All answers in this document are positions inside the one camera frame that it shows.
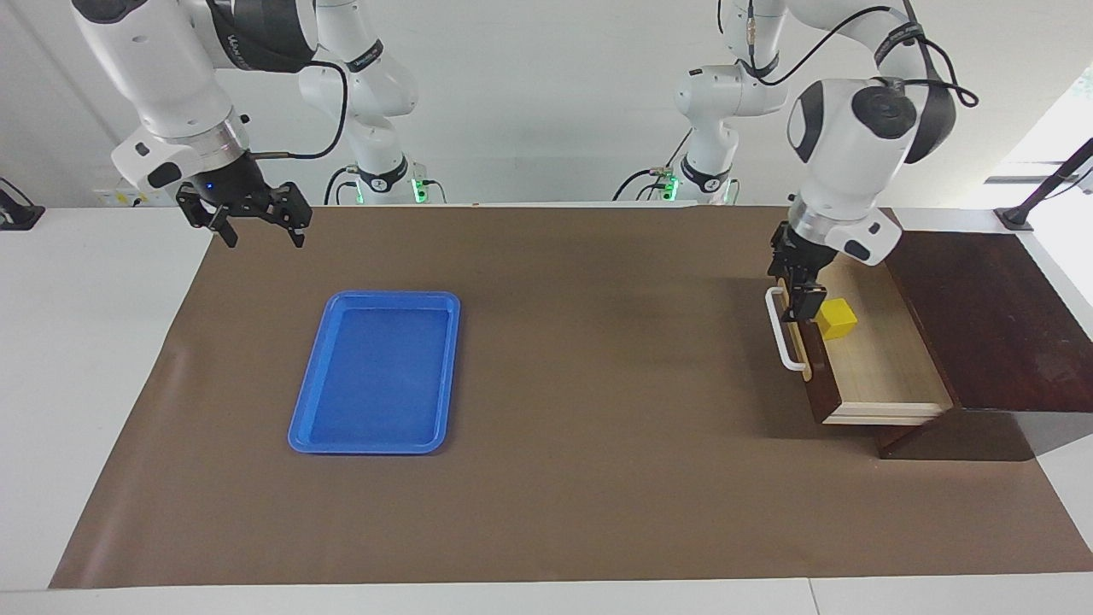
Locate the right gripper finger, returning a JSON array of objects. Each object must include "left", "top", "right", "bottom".
[
  {"left": 177, "top": 190, "right": 240, "bottom": 249},
  {"left": 266, "top": 182, "right": 313, "bottom": 249}
]

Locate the yellow cube block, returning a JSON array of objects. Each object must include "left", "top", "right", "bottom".
[{"left": 815, "top": 299, "right": 858, "bottom": 341}]

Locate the wooden drawer with white handle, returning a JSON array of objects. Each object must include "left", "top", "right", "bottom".
[{"left": 764, "top": 255, "right": 956, "bottom": 426}]

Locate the dark wooden drawer cabinet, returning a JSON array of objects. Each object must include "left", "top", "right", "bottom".
[{"left": 878, "top": 229, "right": 1093, "bottom": 462}]

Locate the white yellow power strip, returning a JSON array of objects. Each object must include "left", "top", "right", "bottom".
[{"left": 94, "top": 190, "right": 180, "bottom": 208}]

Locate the blue plastic tray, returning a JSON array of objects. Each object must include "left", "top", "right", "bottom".
[{"left": 288, "top": 290, "right": 462, "bottom": 454}]

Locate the brown table mat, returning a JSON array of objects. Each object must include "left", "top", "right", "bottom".
[{"left": 49, "top": 205, "right": 1093, "bottom": 590}]

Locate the black right base cable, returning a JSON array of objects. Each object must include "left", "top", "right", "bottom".
[{"left": 324, "top": 167, "right": 359, "bottom": 206}]

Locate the black base cable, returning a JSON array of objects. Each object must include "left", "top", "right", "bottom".
[
  {"left": 324, "top": 167, "right": 359, "bottom": 206},
  {"left": 613, "top": 128, "right": 693, "bottom": 203}
]

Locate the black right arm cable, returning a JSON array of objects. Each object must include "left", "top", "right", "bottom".
[{"left": 252, "top": 60, "right": 349, "bottom": 161}]

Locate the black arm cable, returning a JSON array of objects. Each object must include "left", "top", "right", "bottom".
[
  {"left": 747, "top": 0, "right": 979, "bottom": 108},
  {"left": 252, "top": 60, "right": 349, "bottom": 161}
]

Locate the black left base cable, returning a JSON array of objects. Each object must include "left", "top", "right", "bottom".
[{"left": 613, "top": 128, "right": 693, "bottom": 203}]

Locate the black clamp mount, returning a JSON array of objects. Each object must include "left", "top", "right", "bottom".
[{"left": 0, "top": 178, "right": 45, "bottom": 231}]

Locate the black camera stand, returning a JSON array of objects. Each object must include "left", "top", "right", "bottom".
[{"left": 995, "top": 137, "right": 1093, "bottom": 231}]

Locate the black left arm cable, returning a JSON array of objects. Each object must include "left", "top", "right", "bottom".
[{"left": 747, "top": 0, "right": 979, "bottom": 108}]

